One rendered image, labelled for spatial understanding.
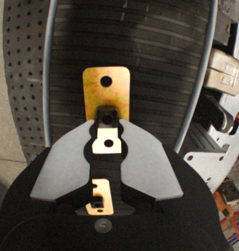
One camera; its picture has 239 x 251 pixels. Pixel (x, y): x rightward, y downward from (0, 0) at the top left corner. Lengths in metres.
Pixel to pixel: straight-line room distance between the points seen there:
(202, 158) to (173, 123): 0.14
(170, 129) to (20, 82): 0.63
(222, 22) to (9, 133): 1.88
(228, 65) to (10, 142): 1.94
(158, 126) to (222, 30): 0.17
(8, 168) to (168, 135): 2.21
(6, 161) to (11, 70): 1.63
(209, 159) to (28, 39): 0.68
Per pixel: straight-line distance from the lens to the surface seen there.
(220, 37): 0.25
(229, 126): 0.29
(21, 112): 0.76
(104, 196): 0.22
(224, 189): 0.70
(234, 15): 0.30
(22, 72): 0.70
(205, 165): 0.31
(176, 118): 0.16
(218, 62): 0.27
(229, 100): 0.41
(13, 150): 2.00
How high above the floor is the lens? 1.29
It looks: 62 degrees down
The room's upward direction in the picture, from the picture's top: 174 degrees clockwise
